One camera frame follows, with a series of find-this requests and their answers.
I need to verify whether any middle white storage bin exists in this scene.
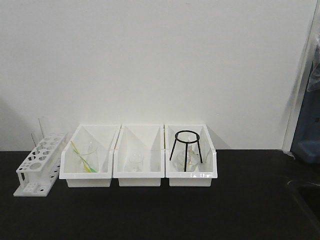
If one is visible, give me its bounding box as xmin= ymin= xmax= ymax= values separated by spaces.
xmin=113 ymin=124 xmax=165 ymax=187

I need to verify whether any right white storage bin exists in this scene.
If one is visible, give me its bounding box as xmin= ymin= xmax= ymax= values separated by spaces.
xmin=164 ymin=124 xmax=218 ymax=187

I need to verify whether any black metal tripod stand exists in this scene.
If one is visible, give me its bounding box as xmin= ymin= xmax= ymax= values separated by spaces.
xmin=169 ymin=129 xmax=203 ymax=173

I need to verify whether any glass flask in right bin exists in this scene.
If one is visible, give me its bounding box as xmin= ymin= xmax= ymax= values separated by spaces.
xmin=171 ymin=131 xmax=201 ymax=172

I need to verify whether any glass beaker in left bin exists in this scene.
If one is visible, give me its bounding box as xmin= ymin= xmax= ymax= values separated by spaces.
xmin=78 ymin=141 xmax=99 ymax=172

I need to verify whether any glass beaker in middle bin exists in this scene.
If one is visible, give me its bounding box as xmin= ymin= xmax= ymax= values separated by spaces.
xmin=127 ymin=153 xmax=144 ymax=172

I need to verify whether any glass test tube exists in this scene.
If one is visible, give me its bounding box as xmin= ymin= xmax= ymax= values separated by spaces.
xmin=38 ymin=116 xmax=46 ymax=139

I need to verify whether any white storage bin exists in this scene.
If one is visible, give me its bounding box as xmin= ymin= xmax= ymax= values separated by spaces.
xmin=113 ymin=124 xmax=165 ymax=187
xmin=164 ymin=124 xmax=218 ymax=187
xmin=59 ymin=124 xmax=121 ymax=188

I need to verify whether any glass beaker in bin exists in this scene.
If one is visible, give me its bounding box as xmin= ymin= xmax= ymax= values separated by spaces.
xmin=78 ymin=141 xmax=99 ymax=172
xmin=127 ymin=153 xmax=144 ymax=172

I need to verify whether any white test tube rack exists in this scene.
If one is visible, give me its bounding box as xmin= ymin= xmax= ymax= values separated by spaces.
xmin=13 ymin=132 xmax=67 ymax=197

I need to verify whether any left white storage bin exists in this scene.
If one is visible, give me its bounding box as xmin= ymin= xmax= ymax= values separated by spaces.
xmin=59 ymin=124 xmax=121 ymax=188

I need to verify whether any blue cabinet at right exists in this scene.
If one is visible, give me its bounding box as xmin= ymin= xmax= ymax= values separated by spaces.
xmin=291 ymin=42 xmax=320 ymax=164

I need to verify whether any yellow green stirring stick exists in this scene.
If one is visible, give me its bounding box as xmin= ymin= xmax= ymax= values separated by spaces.
xmin=71 ymin=141 xmax=97 ymax=173

